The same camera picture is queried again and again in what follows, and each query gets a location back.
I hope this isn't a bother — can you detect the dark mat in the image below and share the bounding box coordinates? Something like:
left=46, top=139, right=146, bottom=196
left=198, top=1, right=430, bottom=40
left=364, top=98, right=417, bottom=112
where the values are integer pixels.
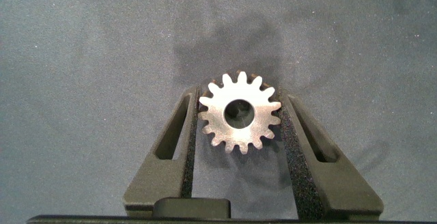
left=0, top=0, right=437, bottom=224

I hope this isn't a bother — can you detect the small steel planetary gear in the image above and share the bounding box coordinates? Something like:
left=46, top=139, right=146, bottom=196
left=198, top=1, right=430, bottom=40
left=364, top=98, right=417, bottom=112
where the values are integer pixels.
left=197, top=70, right=283, bottom=156

